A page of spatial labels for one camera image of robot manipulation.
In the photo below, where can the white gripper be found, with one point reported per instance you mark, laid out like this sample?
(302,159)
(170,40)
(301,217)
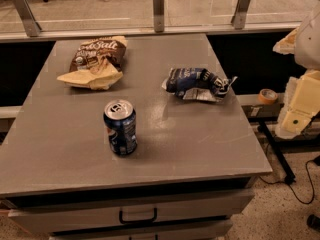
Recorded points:
(309,45)

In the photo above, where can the blue chip bag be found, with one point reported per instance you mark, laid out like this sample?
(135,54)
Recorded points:
(197,84)

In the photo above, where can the brown chip bag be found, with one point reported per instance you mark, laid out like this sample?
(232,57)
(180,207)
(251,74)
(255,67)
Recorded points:
(96,64)

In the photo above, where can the orange tape roll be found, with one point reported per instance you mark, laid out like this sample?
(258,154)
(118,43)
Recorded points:
(267,96)

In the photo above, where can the black table leg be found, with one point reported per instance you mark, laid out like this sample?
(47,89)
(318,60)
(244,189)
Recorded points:
(290,177)

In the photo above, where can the grey drawer cabinet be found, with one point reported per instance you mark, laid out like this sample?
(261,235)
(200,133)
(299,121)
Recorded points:
(194,161)

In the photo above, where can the blue soda can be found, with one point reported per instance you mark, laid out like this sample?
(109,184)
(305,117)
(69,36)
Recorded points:
(120,119)

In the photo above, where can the right metal railing post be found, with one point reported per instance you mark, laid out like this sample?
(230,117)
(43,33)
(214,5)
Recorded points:
(239,18)

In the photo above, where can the metal railing post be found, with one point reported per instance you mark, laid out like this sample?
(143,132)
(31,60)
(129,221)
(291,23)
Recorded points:
(239,18)
(158,15)
(30,25)

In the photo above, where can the middle metal railing post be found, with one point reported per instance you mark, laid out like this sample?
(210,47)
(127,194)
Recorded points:
(158,15)

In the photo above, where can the black drawer handle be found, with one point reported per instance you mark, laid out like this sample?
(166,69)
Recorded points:
(144,237)
(138,217)

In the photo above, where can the lower black drawer handle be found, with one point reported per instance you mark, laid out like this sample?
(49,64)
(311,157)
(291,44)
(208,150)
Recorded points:
(144,237)

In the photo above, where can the left metal railing post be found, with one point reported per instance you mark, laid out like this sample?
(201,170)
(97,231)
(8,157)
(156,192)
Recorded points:
(30,25)

